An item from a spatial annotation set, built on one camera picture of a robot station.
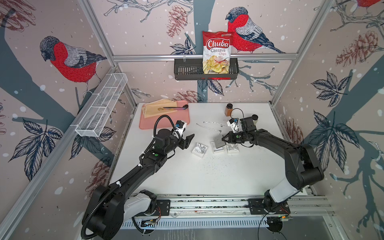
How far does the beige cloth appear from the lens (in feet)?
3.83

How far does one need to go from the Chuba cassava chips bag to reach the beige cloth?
1.46 feet

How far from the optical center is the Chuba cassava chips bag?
850 millimetres
